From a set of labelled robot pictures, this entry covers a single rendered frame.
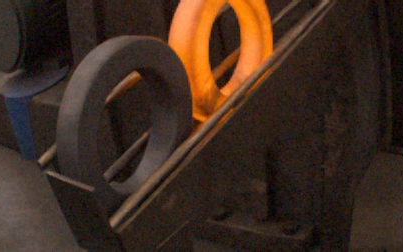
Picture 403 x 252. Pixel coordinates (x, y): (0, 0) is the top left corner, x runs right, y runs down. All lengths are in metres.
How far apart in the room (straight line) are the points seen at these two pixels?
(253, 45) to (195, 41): 0.15
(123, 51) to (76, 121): 0.08
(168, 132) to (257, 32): 0.20
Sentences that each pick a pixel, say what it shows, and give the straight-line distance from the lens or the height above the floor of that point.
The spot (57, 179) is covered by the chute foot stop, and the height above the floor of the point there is 0.65.
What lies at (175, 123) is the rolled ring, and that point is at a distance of 0.66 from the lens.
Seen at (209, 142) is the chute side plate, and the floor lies 0.61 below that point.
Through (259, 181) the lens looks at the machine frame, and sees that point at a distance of 1.36.
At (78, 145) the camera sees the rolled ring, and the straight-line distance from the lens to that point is 0.55.
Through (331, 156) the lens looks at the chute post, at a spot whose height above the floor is 0.34.
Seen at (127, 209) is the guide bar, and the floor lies 0.61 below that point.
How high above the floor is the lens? 0.93
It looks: 27 degrees down
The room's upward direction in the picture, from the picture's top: 9 degrees counter-clockwise
